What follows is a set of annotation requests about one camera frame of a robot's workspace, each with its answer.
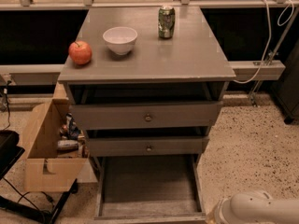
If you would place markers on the tan padded gripper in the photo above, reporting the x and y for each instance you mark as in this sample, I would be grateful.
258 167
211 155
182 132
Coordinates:
222 211

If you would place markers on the grey bottom drawer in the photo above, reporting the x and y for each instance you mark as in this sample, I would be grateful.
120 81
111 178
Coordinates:
149 190

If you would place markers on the grey drawer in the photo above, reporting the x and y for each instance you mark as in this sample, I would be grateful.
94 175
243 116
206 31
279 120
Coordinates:
152 141
142 116
149 190

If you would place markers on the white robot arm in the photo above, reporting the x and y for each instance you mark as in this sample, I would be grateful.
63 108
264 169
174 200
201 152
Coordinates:
253 207

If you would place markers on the grey wooden drawer cabinet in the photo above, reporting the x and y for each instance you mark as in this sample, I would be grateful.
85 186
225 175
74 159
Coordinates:
190 67

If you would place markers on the grey middle drawer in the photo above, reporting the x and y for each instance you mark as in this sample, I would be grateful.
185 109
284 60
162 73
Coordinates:
152 141

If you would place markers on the grey top drawer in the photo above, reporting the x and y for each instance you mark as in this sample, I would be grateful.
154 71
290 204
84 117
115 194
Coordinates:
142 116

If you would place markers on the dark cabinet at right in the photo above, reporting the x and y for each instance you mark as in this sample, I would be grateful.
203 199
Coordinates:
286 89

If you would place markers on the metal railing beam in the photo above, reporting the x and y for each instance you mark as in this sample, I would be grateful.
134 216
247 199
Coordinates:
47 74

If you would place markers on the dark bottle in box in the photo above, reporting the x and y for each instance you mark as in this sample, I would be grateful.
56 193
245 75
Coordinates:
70 130

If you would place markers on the silver can in box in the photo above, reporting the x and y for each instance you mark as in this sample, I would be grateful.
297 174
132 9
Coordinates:
67 144

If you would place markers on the cardboard box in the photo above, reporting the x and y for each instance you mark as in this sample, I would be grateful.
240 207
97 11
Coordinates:
45 169

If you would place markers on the white bowl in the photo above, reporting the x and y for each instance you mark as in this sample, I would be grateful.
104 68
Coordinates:
120 40

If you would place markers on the green soda can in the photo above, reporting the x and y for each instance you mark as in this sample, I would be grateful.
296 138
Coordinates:
166 21

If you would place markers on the red apple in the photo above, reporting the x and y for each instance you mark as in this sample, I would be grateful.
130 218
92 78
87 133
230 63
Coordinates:
80 52

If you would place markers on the black stand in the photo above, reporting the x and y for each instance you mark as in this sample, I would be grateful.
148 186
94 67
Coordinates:
10 152

